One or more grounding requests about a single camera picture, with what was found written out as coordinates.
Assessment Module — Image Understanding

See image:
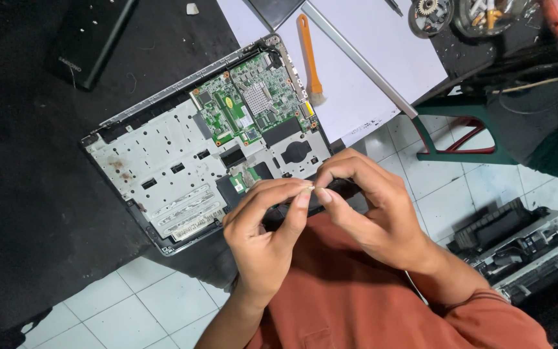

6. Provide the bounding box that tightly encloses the person's left hand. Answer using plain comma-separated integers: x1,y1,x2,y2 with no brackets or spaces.
222,178,315,311

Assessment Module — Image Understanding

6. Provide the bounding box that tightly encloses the person's right hand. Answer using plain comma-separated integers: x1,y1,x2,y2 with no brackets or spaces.
313,148,436,273

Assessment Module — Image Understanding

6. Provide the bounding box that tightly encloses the small green circuit board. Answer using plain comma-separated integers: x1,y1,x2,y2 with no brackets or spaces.
230,167,263,195

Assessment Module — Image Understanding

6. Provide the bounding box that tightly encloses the person's orange shirt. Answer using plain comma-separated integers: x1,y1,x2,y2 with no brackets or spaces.
244,212,553,349

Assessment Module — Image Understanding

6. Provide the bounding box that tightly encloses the opened laptop base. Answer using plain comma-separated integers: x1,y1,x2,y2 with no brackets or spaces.
80,33,363,258

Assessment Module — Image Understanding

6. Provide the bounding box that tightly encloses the white paper sheet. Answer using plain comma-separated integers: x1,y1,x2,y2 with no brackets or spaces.
216,0,449,147

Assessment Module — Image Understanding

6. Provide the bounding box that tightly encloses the green plastic stool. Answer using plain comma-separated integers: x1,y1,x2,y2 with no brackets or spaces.
411,90,519,166

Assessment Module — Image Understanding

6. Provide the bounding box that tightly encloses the dismantled printer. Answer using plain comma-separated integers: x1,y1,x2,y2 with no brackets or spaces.
446,196,558,305

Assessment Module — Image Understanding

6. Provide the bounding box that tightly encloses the green laptop motherboard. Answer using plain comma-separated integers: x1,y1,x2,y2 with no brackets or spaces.
189,51,319,146

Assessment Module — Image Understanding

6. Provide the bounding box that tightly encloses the long silver metal strip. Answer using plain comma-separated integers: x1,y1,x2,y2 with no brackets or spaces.
302,0,419,120

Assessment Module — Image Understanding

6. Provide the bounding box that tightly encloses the round container with gears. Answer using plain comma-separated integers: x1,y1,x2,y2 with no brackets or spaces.
407,0,455,39

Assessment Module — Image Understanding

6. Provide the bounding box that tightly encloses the thin wooden stick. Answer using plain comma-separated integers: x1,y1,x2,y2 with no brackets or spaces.
491,67,558,96

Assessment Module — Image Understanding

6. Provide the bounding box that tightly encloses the glass ashtray with butts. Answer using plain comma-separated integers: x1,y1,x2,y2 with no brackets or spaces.
453,0,528,37

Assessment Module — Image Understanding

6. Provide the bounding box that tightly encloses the dark grey panel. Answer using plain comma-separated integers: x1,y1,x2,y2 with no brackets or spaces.
247,0,307,31

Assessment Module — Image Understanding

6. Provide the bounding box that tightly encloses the black rectangular box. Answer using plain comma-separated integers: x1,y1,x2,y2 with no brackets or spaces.
46,0,137,91

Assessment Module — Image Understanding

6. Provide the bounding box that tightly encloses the orange handled brush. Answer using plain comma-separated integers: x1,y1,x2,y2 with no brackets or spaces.
297,14,327,107

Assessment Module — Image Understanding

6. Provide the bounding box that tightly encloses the black cable bundle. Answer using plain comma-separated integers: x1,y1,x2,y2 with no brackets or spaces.
494,34,558,116

